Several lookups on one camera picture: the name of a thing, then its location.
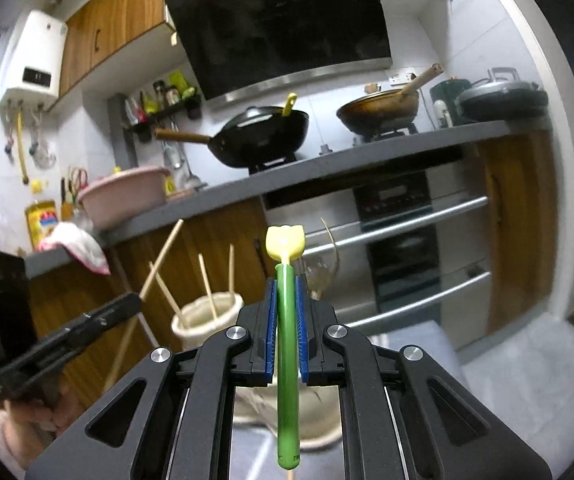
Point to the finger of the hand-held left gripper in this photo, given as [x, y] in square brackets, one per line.
[67, 340]

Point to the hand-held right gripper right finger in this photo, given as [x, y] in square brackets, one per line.
[301, 340]

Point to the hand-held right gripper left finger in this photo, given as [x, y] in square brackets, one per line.
[272, 330]

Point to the cream ceramic jar gold lines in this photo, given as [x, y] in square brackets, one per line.
[202, 330]

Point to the wooden chopstick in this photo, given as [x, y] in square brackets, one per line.
[207, 285]
[231, 270]
[167, 295]
[164, 255]

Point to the plain cream ceramic jar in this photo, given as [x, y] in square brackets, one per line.
[317, 415]

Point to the person's left hand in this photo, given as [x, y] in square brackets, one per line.
[37, 417]

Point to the yellow oil bottle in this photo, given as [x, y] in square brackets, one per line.
[42, 222]

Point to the pink white towel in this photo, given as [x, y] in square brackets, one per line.
[77, 245]

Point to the wide wooden cabinet door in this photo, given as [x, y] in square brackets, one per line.
[217, 230]

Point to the grey cloth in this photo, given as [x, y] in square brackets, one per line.
[417, 350]

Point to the pink basin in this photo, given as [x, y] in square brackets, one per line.
[117, 200]

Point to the steel built-in oven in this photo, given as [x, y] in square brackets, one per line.
[392, 195]

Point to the metal ladle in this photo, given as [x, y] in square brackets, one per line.
[182, 172]

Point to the yellow spatula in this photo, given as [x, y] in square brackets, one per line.
[290, 104]

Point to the brown frying pan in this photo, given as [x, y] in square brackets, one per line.
[377, 110]

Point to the black spice rack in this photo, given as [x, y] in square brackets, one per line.
[167, 111]

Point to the white water heater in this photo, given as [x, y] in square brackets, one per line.
[32, 55]

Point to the glass spice jar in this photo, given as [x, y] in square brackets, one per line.
[172, 96]

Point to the narrow wooden cabinet door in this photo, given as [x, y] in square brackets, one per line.
[522, 210]

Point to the green seasoning packet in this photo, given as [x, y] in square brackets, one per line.
[183, 85]

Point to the dark spice bottle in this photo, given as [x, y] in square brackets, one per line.
[158, 92]

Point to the green kettle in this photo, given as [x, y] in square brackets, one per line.
[447, 92]

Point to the black range hood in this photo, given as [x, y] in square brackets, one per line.
[277, 25]

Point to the long wooden upper cabinet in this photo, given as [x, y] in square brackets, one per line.
[117, 15]

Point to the grey electric griddle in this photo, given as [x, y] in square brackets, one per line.
[502, 100]

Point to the wall socket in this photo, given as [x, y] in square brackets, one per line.
[403, 76]

